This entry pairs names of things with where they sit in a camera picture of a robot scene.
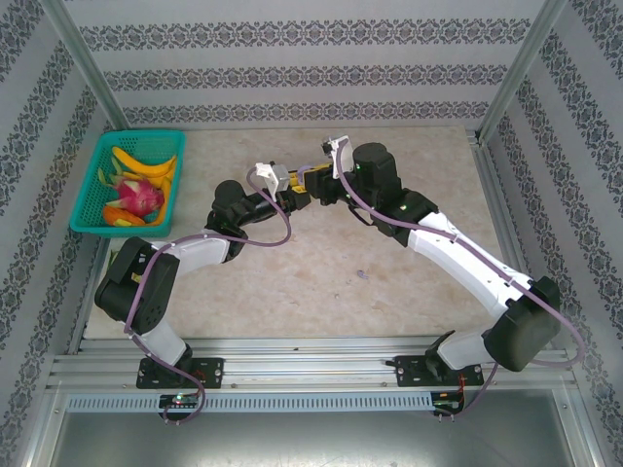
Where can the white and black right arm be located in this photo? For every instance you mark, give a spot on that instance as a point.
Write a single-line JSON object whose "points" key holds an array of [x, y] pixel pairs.
{"points": [[467, 262]]}

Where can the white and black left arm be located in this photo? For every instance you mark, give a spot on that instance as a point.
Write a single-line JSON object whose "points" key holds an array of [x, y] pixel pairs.
{"points": [[156, 292]]}

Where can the pink dragon fruit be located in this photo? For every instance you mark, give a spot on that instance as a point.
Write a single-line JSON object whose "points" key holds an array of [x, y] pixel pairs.
{"points": [[136, 194]]}

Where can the purple earbud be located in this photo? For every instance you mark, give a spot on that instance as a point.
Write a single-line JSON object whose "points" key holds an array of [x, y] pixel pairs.
{"points": [[362, 275]]}

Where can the orange fruit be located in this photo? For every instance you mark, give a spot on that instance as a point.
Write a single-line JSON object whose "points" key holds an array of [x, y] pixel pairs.
{"points": [[121, 216]]}

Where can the small green fruit piece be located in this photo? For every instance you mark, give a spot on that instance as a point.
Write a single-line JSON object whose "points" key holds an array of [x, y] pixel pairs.
{"points": [[102, 176]]}

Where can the green plastic basket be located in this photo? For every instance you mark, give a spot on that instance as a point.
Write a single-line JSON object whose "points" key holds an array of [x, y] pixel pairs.
{"points": [[85, 221]]}

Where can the left circuit board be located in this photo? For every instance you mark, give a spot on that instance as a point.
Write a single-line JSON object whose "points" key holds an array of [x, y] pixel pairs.
{"points": [[179, 400]]}

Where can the circuit board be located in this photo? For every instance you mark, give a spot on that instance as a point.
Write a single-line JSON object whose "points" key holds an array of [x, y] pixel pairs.
{"points": [[448, 401], [179, 400]]}

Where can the right circuit board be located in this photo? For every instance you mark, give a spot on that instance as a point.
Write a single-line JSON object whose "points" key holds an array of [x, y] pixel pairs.
{"points": [[448, 401]]}

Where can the aluminium side rail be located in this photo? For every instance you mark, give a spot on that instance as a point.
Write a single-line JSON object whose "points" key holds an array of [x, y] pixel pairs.
{"points": [[501, 209]]}

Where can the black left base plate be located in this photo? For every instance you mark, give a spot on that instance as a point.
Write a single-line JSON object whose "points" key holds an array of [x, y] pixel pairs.
{"points": [[209, 372]]}

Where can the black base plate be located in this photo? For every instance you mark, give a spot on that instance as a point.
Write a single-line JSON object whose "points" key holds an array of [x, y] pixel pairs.
{"points": [[209, 372], [409, 372]]}

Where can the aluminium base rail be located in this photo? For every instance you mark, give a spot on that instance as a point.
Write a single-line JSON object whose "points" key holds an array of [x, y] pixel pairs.
{"points": [[311, 360]]}

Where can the aluminium corner post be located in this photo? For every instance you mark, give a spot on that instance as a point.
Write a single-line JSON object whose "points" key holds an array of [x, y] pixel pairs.
{"points": [[521, 63], [83, 63]]}

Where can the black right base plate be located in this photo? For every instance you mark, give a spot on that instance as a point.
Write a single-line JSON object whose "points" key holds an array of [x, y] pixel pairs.
{"points": [[409, 372]]}

